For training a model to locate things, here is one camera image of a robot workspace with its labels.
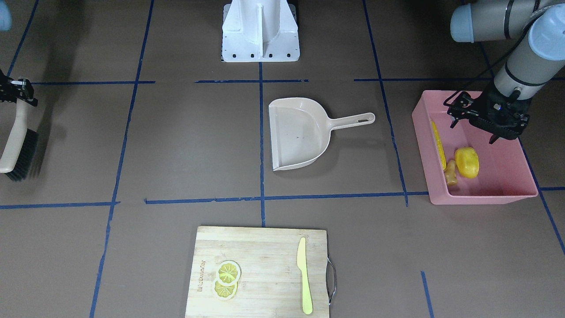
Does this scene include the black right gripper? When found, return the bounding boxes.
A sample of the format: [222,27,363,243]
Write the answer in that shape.
[0,70,38,107]

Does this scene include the pink plastic bin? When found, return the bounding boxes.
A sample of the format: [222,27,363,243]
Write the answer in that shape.
[412,90,538,205]

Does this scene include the yellow toy potato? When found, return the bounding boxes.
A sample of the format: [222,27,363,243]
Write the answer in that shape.
[455,147,480,179]

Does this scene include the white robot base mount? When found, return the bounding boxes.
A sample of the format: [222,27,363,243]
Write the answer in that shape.
[221,0,301,63]

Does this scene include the beige plastic dustpan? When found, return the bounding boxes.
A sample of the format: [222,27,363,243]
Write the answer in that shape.
[268,97,376,171]

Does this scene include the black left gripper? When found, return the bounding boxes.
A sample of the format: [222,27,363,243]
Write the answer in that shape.
[443,88,531,144]

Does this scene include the yellow plastic knife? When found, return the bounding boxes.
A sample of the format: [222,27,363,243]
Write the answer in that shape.
[296,237,313,315]

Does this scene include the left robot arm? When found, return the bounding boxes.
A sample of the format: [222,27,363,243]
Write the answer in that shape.
[444,0,565,144]

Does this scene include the beige hand brush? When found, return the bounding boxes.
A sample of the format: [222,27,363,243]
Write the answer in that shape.
[0,99,38,182]

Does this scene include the tan toy mushroom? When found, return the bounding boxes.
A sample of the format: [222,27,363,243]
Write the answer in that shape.
[444,159,458,186]

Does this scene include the wooden cutting board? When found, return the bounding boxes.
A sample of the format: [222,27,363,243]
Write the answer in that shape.
[185,226,332,318]

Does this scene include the yellow toy corn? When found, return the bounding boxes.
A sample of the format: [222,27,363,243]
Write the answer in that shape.
[430,121,447,171]

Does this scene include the lemon slice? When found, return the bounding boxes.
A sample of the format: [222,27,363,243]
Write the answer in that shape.
[216,260,241,286]

